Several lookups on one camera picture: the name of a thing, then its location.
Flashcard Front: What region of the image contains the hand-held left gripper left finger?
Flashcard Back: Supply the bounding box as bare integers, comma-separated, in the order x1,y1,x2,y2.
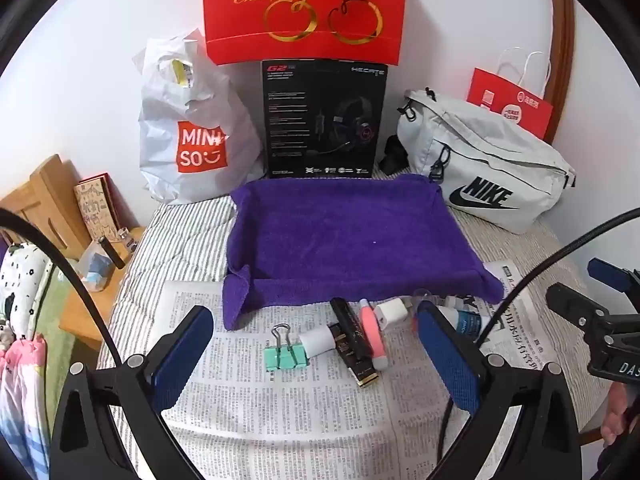
50,305,216,480

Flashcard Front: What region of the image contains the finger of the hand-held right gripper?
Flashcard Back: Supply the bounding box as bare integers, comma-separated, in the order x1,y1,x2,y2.
545,282,616,334
587,258,640,294

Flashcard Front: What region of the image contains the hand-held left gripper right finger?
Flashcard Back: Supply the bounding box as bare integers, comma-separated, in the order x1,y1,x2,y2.
415,300,583,480

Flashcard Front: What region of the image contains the blue and white bottle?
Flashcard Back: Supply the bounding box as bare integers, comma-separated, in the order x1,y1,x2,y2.
452,310,494,339

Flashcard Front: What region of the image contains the white charger plug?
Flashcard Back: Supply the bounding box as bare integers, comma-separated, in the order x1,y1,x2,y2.
375,297,412,331

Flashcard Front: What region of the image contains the pink tube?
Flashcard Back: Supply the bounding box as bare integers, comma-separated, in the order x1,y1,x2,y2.
357,299,387,372

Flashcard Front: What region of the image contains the brown gold packet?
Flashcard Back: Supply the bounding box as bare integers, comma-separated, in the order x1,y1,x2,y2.
327,324,379,389

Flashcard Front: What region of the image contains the green binder clip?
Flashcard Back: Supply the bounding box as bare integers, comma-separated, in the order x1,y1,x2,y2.
264,323,307,374

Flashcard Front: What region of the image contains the black rectangular case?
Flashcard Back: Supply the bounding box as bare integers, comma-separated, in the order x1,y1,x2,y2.
330,297,373,361

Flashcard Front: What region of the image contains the white tape roll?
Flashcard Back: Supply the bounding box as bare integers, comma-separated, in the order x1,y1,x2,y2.
298,325,336,359

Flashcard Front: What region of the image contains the person's right hand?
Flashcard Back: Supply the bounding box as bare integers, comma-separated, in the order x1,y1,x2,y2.
600,382,639,447

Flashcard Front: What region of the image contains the clear bag with blue item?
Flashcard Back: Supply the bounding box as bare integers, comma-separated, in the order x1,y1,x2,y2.
75,242,114,292

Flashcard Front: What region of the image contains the black cylinder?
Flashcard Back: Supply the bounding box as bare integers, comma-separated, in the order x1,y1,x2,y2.
98,236,129,270

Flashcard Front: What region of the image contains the newspaper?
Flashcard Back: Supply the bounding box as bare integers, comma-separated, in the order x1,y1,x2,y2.
155,259,568,480

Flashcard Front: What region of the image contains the purple towel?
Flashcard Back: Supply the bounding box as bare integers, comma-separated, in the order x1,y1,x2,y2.
222,174,505,331

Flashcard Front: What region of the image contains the white Nike bag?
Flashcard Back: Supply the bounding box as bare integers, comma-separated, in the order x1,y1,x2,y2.
395,87,577,234

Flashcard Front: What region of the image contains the small red paper bag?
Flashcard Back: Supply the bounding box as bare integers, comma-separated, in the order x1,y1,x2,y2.
466,47,555,141

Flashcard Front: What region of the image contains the wooden nightstand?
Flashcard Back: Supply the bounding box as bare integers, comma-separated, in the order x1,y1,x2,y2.
0,154,147,352

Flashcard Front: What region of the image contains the black pouch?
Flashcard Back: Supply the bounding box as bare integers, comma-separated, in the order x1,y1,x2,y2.
379,135,409,174

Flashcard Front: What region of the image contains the white plastic shopping bag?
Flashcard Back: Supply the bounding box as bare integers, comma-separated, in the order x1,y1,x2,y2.
132,27,267,206

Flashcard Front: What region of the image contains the black headset box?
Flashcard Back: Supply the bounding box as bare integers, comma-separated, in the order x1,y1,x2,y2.
261,58,389,181

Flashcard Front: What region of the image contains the large red gift bag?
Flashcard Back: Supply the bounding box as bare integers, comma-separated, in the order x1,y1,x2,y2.
202,0,408,67

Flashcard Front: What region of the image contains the black cable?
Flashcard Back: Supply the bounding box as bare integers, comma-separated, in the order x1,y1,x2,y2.
0,208,124,367
439,207,640,480

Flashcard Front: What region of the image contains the curved wooden frame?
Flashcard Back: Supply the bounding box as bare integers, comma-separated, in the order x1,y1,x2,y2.
544,0,577,146

